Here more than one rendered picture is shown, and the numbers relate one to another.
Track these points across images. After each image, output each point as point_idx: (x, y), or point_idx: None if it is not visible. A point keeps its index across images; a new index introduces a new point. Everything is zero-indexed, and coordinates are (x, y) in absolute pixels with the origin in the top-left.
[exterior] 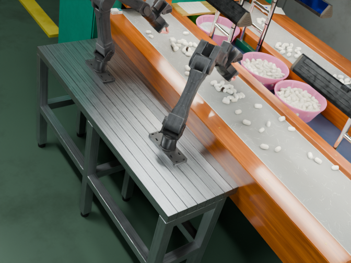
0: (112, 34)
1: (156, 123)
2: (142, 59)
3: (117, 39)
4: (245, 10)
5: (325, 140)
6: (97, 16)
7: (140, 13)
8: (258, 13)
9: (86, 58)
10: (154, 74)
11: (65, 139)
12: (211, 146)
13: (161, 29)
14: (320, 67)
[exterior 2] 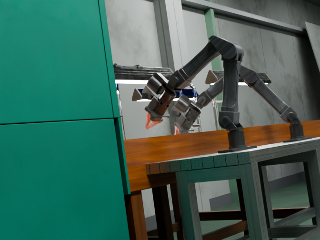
0: (147, 158)
1: (275, 144)
2: (201, 137)
3: (159, 155)
4: (167, 68)
5: None
6: (238, 70)
7: (189, 83)
8: None
9: (224, 153)
10: (217, 136)
11: (303, 238)
12: (274, 136)
13: (167, 112)
14: (220, 70)
